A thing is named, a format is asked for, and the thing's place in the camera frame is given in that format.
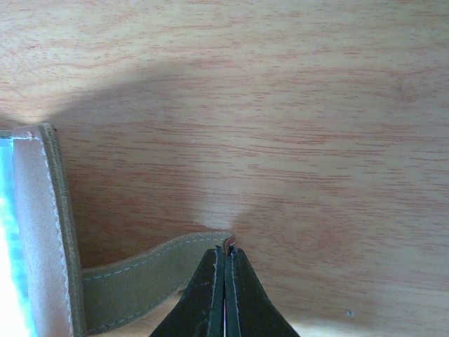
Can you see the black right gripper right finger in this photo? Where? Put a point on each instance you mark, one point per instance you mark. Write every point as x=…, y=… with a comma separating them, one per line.
x=248, y=309

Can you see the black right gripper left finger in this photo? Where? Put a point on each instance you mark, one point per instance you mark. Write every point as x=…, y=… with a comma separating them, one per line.
x=200, y=310

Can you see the brown leather card holder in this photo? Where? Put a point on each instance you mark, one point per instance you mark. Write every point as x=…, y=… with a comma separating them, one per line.
x=56, y=295

